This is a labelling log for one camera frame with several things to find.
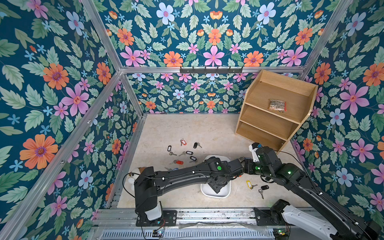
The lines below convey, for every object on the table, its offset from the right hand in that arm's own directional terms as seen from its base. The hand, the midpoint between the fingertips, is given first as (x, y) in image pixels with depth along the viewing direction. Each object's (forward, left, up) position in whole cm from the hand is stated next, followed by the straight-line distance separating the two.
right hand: (242, 164), depth 74 cm
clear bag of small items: (+26, -20, +17) cm, 37 cm away
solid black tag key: (+21, +26, -16) cm, 37 cm away
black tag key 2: (+11, +26, -17) cm, 33 cm away
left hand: (-8, +6, -4) cm, 11 cm away
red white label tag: (+24, +35, -16) cm, 46 cm away
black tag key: (+16, +30, -17) cm, 38 cm away
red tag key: (+8, +37, -16) cm, 41 cm away
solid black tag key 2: (-6, -14, -17) cm, 23 cm away
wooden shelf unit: (+30, -14, -2) cm, 33 cm away
